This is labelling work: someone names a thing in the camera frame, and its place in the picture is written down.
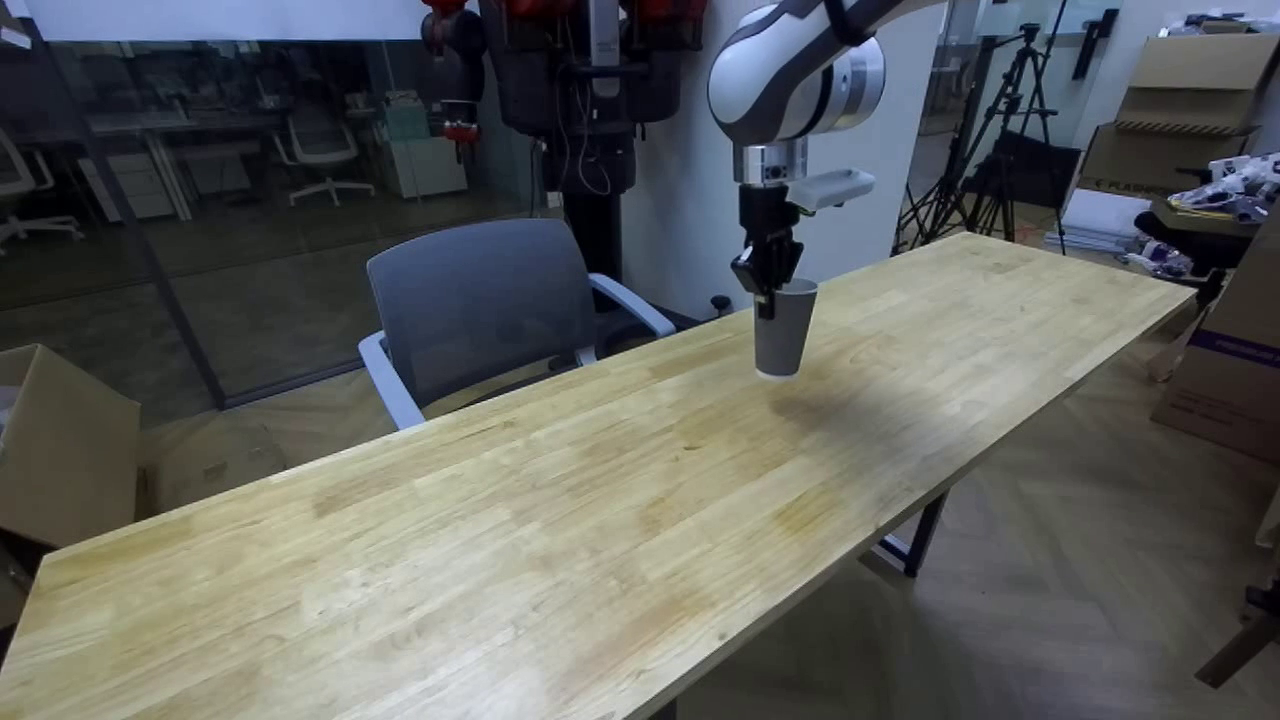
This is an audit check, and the black camera tripod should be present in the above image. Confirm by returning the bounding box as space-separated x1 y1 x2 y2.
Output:
898 25 1068 253

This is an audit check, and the black table leg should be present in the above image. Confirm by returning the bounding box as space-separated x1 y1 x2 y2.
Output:
875 494 949 575

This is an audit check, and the cardboard box with purple tape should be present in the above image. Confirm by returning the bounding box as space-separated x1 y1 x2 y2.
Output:
1157 218 1280 465

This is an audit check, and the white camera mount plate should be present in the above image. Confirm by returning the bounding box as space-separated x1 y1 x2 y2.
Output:
790 167 875 213

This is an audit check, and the white office chair behind glass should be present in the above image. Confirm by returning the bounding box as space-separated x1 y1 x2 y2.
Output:
272 103 378 205

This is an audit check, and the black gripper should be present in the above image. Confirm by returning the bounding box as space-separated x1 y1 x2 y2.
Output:
742 187 801 320

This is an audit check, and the red black robot on pedestal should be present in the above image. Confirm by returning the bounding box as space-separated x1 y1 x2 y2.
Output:
420 0 707 276

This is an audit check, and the stacked cardboard boxes right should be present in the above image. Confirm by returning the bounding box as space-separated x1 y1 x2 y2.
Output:
1077 32 1277 195

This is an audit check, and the grey paper cup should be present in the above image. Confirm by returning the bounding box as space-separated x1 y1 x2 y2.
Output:
757 281 821 378

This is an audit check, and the cardboard box at left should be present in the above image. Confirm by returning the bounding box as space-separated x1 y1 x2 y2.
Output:
0 344 142 549

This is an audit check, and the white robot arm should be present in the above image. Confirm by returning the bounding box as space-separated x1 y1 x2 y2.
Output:
704 0 941 320

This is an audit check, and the grey office chair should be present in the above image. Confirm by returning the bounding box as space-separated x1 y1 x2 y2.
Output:
356 216 678 429

